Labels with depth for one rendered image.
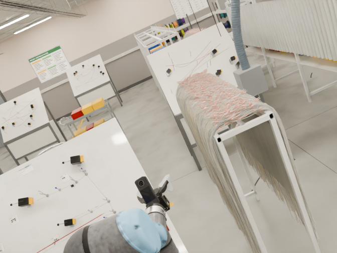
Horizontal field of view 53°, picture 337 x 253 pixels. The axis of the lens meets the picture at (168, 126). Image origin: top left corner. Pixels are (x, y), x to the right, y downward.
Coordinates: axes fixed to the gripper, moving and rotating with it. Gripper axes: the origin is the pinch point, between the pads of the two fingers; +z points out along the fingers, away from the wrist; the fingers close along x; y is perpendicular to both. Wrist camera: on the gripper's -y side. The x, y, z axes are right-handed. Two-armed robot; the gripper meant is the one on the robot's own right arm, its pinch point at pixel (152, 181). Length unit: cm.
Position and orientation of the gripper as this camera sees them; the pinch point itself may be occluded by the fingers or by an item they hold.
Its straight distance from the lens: 140.3
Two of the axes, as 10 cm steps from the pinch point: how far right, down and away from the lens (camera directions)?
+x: 8.6, -5.0, -1.4
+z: -0.4, -3.3, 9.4
